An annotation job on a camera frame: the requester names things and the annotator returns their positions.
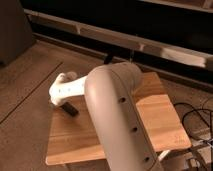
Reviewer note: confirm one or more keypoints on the dark cabinet at left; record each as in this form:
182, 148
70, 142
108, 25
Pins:
16, 35

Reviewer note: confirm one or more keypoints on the black eraser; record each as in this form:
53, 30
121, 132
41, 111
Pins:
70, 109

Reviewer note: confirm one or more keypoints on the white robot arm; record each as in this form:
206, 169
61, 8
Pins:
108, 94

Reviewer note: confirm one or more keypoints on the white shelf rail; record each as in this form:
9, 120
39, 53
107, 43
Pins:
136, 43

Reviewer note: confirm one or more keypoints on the black table leg foot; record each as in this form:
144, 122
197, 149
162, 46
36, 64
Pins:
108, 59

